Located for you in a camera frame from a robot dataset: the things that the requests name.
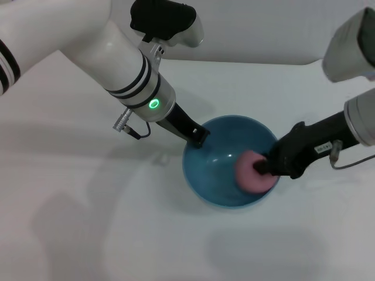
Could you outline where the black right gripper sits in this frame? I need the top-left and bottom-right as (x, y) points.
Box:
(253, 110), (360, 180)

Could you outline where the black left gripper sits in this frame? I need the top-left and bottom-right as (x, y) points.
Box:
(154, 101), (212, 149)

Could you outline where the pink peach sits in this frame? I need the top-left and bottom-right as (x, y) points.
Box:
(235, 149), (278, 194)

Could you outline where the blue bowl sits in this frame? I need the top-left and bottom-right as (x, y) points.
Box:
(182, 114), (279, 210)

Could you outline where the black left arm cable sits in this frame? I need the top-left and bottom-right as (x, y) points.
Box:
(112, 107), (152, 139)

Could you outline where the grey right arm cable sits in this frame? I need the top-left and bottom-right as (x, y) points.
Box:
(329, 140), (375, 170)

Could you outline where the black and white left wrist camera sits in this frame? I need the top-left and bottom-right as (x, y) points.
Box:
(129, 0), (204, 49)

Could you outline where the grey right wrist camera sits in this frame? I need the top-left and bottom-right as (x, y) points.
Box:
(321, 6), (375, 83)

